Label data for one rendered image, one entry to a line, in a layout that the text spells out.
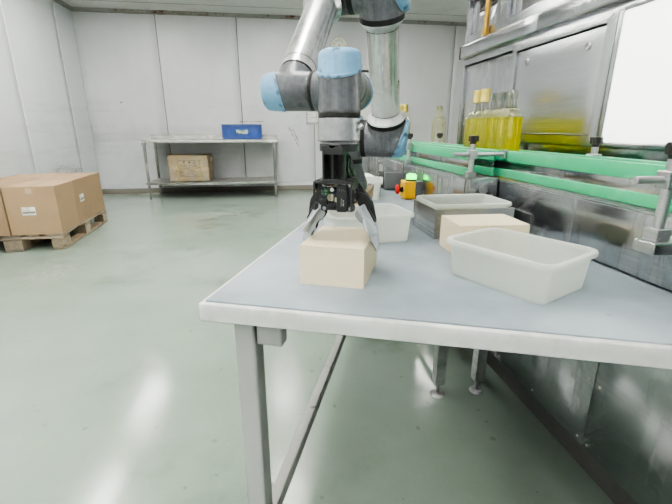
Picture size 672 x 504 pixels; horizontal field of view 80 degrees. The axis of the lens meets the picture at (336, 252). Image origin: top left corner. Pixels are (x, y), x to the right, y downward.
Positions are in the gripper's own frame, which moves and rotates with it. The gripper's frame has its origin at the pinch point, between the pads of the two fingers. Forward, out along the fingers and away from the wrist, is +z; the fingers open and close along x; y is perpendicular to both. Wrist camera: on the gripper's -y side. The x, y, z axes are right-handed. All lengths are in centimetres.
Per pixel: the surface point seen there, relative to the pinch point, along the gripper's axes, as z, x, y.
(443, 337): 7.4, 20.1, 18.8
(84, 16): -182, -503, -485
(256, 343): 14.9, -12.2, 15.2
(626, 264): 3, 55, -12
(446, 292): 5.3, 20.6, 5.9
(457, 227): -1.6, 22.8, -16.2
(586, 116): -26, 57, -57
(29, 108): -46, -458, -330
